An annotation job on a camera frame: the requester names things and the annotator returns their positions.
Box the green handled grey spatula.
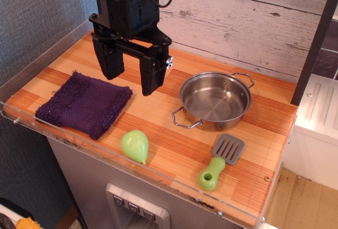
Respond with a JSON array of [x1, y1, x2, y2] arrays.
[[198, 134, 245, 191]]

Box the white cabinet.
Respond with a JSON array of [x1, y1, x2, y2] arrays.
[[283, 75, 337, 189]]

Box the clear acrylic table guard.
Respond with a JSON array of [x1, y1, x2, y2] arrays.
[[1, 24, 297, 228]]

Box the green plastic pear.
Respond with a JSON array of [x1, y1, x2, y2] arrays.
[[120, 130, 149, 164]]

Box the stainless steel pot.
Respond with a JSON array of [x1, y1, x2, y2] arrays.
[[172, 71, 255, 131]]

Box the yellow object at corner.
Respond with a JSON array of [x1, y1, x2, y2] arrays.
[[15, 217, 41, 229]]

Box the grey toy fridge cabinet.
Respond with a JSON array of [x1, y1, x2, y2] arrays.
[[48, 138, 239, 228]]

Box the silver toy fridge dispenser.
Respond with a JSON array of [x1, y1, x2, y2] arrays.
[[105, 183, 171, 228]]

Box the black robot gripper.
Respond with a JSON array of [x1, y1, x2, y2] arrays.
[[89, 0, 172, 96]]

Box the dark right shelf post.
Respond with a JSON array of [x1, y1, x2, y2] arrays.
[[291, 0, 337, 106]]

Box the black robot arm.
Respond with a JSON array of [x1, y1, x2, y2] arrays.
[[89, 0, 172, 96]]

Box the purple towel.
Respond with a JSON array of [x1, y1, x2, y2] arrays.
[[35, 71, 133, 140]]

